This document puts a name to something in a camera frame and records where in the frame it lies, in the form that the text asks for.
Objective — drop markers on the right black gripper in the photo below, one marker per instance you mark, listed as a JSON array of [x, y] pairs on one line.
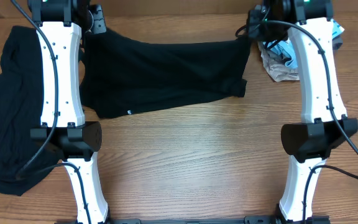
[[254, 32]]

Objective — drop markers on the black t-shirt with logo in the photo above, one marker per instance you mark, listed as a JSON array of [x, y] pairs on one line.
[[125, 76]]

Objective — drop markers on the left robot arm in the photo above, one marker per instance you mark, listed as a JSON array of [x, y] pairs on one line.
[[63, 128]]

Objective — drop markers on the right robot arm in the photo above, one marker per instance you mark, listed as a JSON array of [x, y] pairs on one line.
[[324, 122]]

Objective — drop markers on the light blue printed t-shirt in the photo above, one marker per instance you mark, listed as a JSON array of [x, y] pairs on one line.
[[284, 52]]

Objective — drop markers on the beige folded garment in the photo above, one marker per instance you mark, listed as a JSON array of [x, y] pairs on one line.
[[275, 66]]

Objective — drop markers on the black shirt left pile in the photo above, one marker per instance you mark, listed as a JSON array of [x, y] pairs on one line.
[[21, 100]]

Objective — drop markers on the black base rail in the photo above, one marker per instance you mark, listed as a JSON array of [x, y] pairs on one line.
[[258, 219]]

